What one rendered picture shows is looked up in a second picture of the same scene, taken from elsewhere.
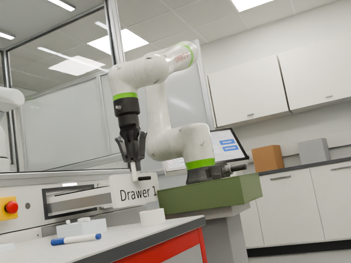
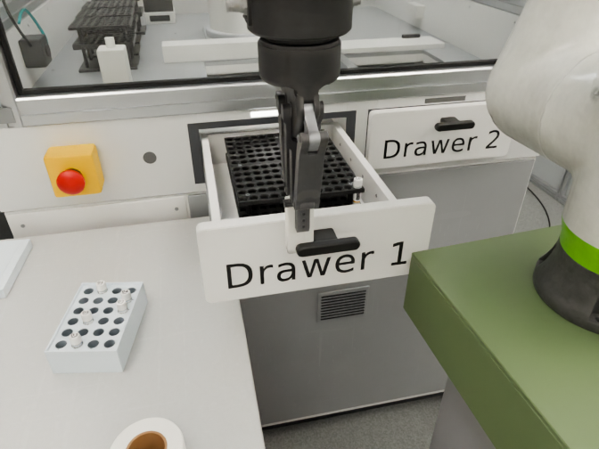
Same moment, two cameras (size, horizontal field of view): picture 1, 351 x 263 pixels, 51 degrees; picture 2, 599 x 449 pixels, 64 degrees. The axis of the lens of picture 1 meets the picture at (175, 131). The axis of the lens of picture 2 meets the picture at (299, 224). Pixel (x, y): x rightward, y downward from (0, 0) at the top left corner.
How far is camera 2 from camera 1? 1.12 m
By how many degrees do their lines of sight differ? 65
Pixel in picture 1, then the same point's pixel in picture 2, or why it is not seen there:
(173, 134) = (567, 95)
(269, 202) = not seen: outside the picture
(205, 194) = (493, 397)
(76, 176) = not seen: hidden behind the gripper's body
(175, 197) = (434, 311)
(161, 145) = (514, 110)
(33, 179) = (166, 102)
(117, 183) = (218, 249)
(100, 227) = (101, 363)
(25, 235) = (146, 208)
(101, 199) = not seen: hidden behind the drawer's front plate
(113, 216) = (403, 180)
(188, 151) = (579, 191)
